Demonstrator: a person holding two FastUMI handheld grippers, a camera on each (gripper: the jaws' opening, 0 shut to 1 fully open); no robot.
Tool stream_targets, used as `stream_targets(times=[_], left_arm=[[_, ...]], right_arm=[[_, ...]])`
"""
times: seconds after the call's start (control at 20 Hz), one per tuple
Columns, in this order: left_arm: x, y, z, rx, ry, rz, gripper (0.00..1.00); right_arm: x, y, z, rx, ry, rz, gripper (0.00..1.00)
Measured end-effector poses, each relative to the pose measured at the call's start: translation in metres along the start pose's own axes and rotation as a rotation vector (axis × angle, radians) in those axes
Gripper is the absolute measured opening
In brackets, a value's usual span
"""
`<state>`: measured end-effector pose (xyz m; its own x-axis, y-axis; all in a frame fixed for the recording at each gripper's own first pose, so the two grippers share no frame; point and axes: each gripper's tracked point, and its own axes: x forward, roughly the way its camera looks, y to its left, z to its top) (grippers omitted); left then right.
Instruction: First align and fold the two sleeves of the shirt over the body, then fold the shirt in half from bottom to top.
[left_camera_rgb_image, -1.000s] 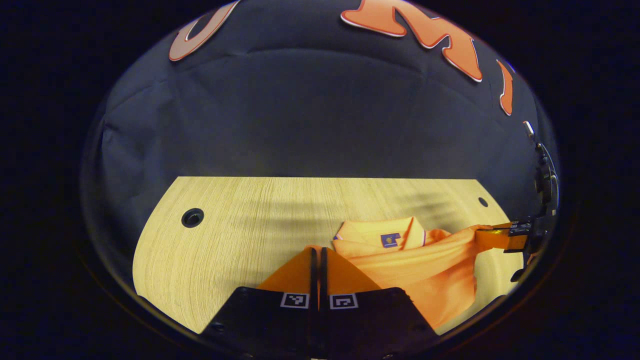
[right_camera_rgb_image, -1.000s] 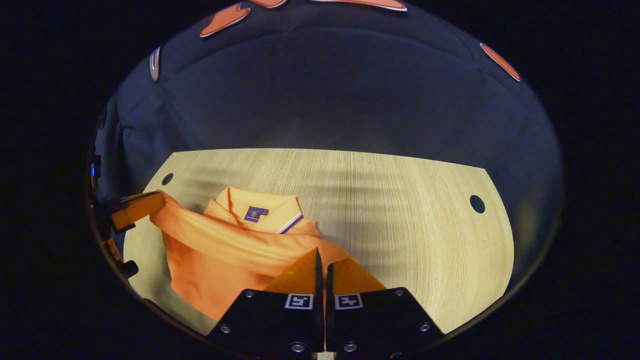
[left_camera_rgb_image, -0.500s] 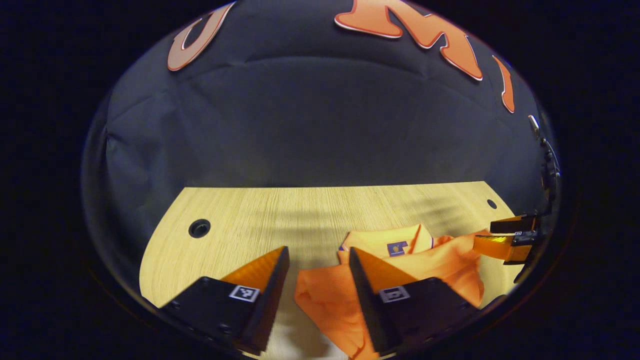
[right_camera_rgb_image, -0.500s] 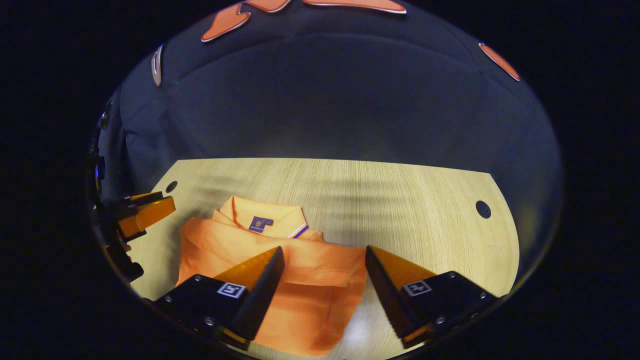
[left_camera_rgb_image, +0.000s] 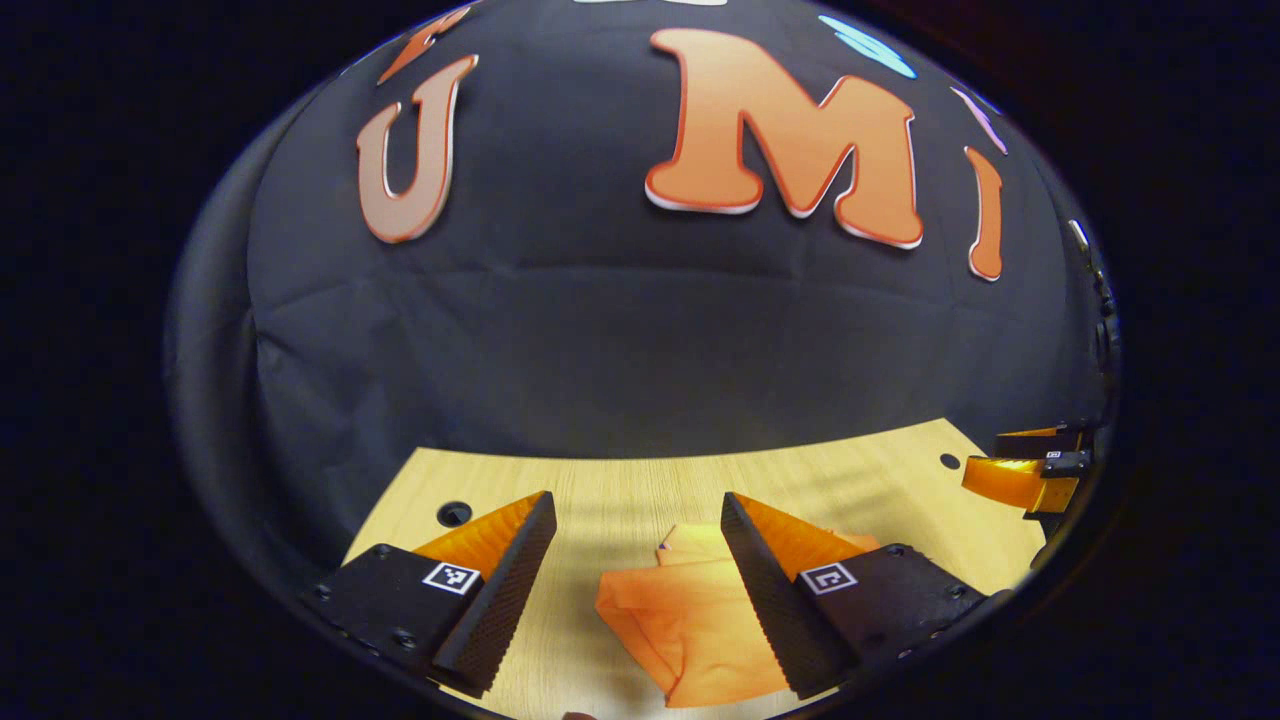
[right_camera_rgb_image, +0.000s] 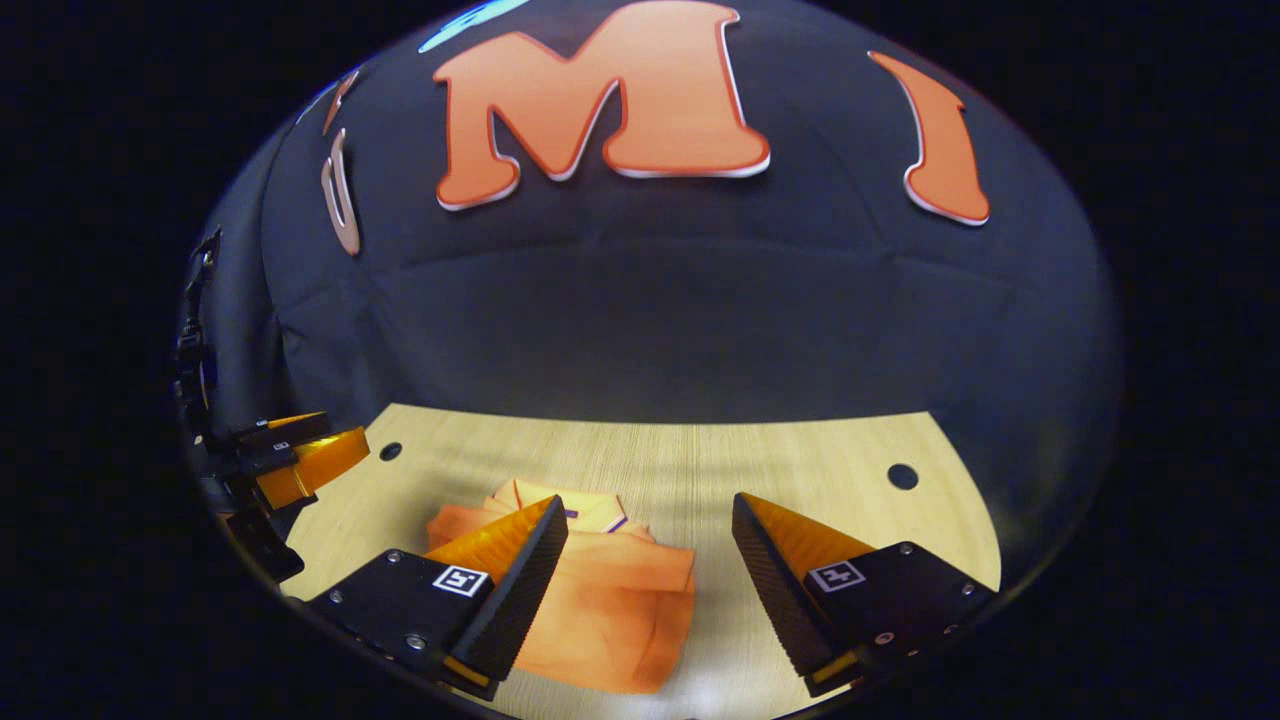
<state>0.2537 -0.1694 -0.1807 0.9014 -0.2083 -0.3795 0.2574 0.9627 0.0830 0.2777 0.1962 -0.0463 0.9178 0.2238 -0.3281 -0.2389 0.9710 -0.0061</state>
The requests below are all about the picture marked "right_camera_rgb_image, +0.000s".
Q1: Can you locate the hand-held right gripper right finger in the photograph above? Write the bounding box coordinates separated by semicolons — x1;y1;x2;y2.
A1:
732;492;999;701

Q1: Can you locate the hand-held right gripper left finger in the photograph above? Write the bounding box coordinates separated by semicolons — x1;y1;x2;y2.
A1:
305;495;569;701

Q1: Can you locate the orange T-shirt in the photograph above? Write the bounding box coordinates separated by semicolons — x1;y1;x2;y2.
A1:
427;478;697;696

